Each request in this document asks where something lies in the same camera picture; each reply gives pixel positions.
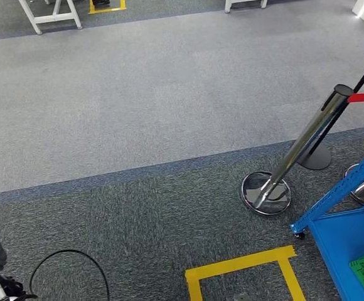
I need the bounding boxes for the blue metal shelf rack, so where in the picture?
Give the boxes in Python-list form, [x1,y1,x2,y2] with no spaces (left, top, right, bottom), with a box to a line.
[290,143,364,301]

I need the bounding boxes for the white trestle table leg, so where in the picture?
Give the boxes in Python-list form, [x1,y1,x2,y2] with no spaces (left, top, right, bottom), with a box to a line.
[18,0,83,36]

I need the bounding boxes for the white furniture legs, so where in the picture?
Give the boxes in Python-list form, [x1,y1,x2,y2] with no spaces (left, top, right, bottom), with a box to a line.
[224,0,268,14]

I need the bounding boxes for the black barrier stanchion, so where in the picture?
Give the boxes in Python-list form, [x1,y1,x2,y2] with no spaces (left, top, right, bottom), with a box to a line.
[297,48,364,171]

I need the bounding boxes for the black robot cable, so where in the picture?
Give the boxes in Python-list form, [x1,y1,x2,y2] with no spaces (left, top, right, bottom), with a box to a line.
[30,249,110,301]

